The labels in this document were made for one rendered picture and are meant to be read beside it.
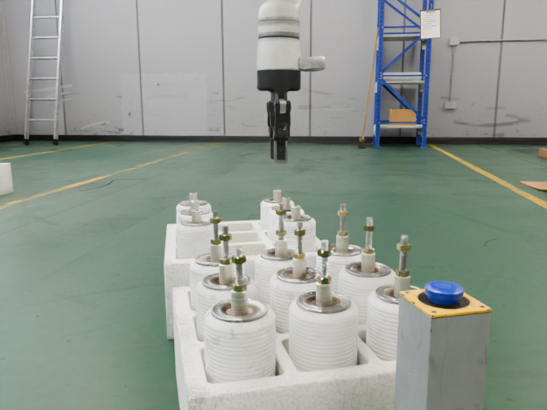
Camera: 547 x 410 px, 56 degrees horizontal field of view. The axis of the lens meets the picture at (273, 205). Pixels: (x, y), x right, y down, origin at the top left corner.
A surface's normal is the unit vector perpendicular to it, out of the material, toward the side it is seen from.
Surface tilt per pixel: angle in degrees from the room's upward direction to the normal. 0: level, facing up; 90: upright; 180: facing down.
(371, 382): 90
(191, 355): 0
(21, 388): 0
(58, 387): 0
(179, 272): 90
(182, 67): 90
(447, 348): 90
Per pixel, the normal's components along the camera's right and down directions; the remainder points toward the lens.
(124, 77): -0.15, 0.19
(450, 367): 0.24, 0.18
